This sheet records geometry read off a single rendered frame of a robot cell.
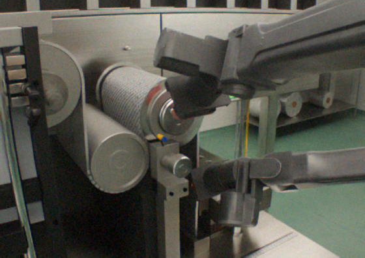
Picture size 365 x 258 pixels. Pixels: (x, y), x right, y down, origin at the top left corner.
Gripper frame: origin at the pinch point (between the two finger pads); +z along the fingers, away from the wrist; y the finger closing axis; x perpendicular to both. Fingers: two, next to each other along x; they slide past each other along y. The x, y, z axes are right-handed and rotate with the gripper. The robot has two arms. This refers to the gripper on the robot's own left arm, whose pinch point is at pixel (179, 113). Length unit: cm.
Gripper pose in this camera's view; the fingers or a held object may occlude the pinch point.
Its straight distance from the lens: 66.9
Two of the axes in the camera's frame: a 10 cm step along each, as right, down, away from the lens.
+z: -3.9, 3.7, 8.4
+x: -3.5, -9.1, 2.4
